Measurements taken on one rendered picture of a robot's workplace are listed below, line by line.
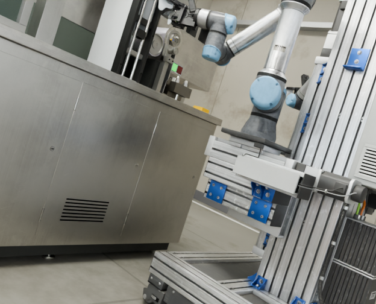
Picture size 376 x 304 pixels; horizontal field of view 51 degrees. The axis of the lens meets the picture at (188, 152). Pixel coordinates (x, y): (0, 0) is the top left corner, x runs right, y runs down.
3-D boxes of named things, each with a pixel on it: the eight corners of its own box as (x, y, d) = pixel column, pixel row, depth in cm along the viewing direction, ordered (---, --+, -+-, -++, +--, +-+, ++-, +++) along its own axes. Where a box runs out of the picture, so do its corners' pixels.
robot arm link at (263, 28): (307, -10, 170) (209, 53, 181) (307, -23, 160) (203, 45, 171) (320, 11, 168) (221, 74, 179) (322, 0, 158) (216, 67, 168)
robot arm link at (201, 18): (210, 6, 160) (214, 17, 167) (200, 4, 161) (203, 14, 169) (203, 23, 159) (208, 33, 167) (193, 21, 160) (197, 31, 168)
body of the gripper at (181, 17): (166, 17, 163) (193, 24, 160) (173, -1, 164) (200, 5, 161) (171, 26, 171) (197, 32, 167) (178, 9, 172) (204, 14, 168)
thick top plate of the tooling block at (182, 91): (173, 91, 239) (176, 81, 239) (129, 81, 264) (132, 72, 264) (189, 98, 252) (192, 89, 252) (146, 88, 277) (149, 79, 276)
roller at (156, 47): (145, 50, 219) (152, 29, 219) (116, 46, 235) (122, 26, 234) (159, 58, 229) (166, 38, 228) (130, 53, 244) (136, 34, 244)
